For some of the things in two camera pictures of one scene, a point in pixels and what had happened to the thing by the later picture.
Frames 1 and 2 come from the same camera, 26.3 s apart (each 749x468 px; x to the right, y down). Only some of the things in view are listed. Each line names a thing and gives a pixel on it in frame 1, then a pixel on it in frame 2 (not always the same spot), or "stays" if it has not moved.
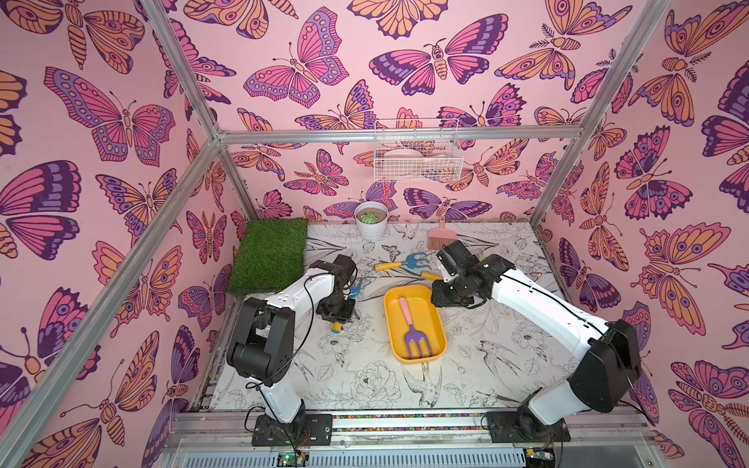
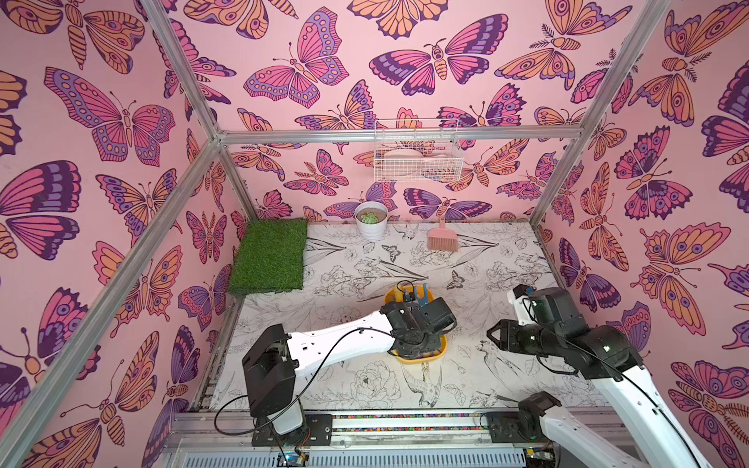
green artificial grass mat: [270, 255] stays
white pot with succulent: [372, 219] stays
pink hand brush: [440, 236] stays
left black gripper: [344, 317] to [434, 346]
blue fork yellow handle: [431, 276] to [424, 299]
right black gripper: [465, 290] to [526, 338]
